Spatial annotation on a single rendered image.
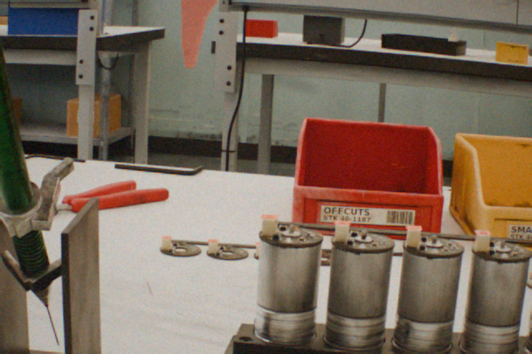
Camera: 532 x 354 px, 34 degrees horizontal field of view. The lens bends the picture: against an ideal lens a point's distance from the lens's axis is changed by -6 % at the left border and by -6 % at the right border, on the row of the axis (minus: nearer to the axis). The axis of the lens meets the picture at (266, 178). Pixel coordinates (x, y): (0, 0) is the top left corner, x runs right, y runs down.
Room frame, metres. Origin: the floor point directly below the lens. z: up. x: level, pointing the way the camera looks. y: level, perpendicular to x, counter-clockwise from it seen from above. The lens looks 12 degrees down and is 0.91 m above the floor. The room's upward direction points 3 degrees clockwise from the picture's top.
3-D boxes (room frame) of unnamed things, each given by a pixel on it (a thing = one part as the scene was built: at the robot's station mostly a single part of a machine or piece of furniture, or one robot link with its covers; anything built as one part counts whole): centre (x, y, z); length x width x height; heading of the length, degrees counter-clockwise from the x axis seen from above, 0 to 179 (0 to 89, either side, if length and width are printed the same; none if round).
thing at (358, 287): (0.34, -0.04, 0.79); 0.02 x 0.02 x 0.05
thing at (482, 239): (0.33, -0.09, 0.82); 0.01 x 0.01 x 0.01; 83
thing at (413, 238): (0.34, -0.06, 0.82); 0.01 x 0.01 x 0.01; 83
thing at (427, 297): (0.34, -0.07, 0.79); 0.02 x 0.02 x 0.05
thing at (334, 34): (2.76, -0.15, 0.80); 0.15 x 0.12 x 0.10; 172
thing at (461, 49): (2.78, -0.47, 0.77); 0.24 x 0.16 x 0.04; 66
